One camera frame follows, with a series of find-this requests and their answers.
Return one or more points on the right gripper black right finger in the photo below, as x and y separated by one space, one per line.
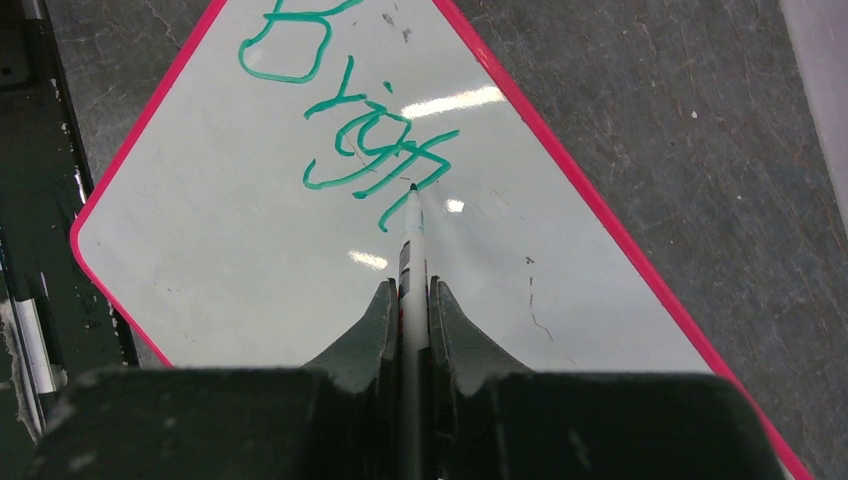
495 418

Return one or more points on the pink framed whiteboard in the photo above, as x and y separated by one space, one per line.
262 189

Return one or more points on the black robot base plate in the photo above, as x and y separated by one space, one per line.
55 324

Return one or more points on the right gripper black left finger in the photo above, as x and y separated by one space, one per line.
334 417

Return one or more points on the green capped whiteboard marker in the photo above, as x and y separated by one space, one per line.
413 433

